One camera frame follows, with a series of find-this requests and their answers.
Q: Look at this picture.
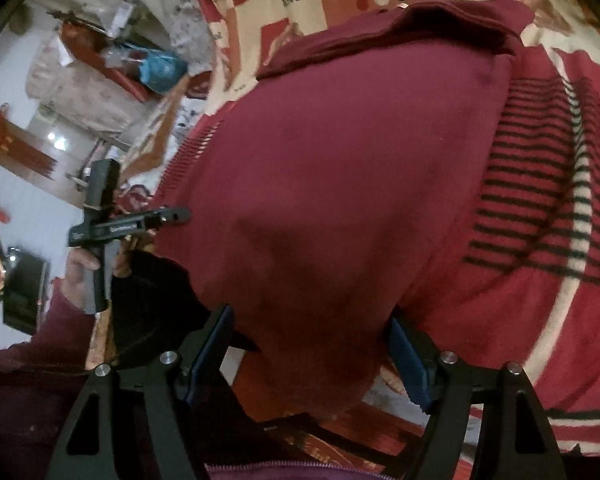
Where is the maroon knit sweater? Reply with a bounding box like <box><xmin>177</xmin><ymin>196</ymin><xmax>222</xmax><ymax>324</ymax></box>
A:
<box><xmin>157</xmin><ymin>0</ymin><xmax>533</xmax><ymax>418</ymax></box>

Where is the maroon sleeved forearm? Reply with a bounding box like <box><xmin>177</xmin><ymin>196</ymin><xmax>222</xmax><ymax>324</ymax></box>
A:
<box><xmin>0</xmin><ymin>286</ymin><xmax>95</xmax><ymax>373</ymax></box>

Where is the person's left hand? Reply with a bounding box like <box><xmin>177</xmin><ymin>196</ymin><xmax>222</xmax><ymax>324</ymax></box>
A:
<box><xmin>59</xmin><ymin>228</ymin><xmax>157</xmax><ymax>311</ymax></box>

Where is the orange patterned quilt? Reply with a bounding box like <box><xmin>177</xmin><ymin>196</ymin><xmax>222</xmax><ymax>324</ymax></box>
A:
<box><xmin>119</xmin><ymin>75</ymin><xmax>189</xmax><ymax>188</ymax></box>

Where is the black box on floor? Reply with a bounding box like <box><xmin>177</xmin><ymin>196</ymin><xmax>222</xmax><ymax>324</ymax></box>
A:
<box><xmin>3</xmin><ymin>247</ymin><xmax>48</xmax><ymax>336</ymax></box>

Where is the red cream patterned blanket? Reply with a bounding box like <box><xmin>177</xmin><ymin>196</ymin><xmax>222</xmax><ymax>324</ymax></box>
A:
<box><xmin>114</xmin><ymin>0</ymin><xmax>600</xmax><ymax>461</ymax></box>

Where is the blue plastic bag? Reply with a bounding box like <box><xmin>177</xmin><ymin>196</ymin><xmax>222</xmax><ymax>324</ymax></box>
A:
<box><xmin>138</xmin><ymin>49</ymin><xmax>188</xmax><ymax>94</ymax></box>

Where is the grey floral bedsheet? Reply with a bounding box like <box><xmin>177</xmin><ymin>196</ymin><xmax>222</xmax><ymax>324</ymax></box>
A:
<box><xmin>54</xmin><ymin>0</ymin><xmax>217</xmax><ymax>79</ymax></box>

